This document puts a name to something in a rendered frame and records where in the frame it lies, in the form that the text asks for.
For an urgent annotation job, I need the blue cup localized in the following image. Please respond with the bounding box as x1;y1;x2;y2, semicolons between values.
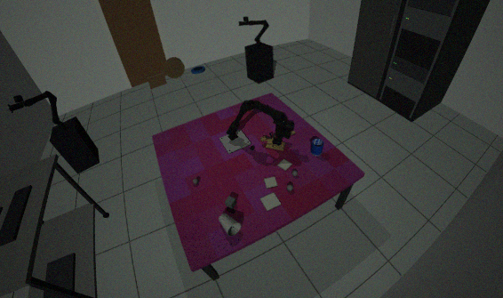
311;139;323;156

